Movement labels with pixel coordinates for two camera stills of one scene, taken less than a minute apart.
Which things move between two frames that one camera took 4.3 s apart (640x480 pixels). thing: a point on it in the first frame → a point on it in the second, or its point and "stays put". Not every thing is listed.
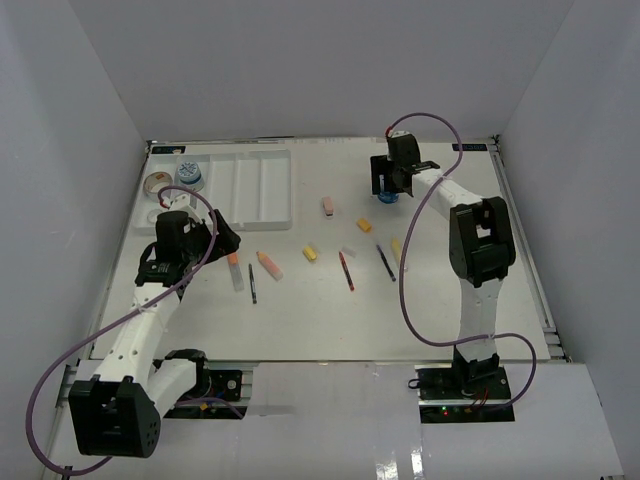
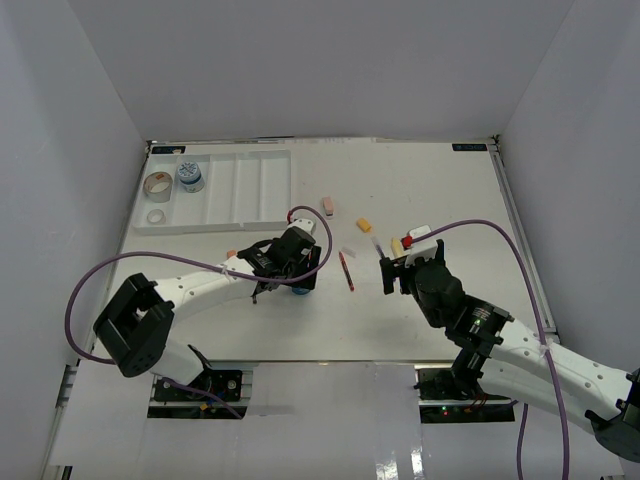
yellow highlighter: [396, 246] stays put
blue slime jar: [388, 197] → [299, 290]
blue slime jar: [189, 175] stays put
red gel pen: [346, 271] stays put
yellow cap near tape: [364, 225] stays put
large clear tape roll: [154, 182] stays put
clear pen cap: [351, 251] stays put
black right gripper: [381, 165] → [402, 272]
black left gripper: [227, 240] → [313, 261]
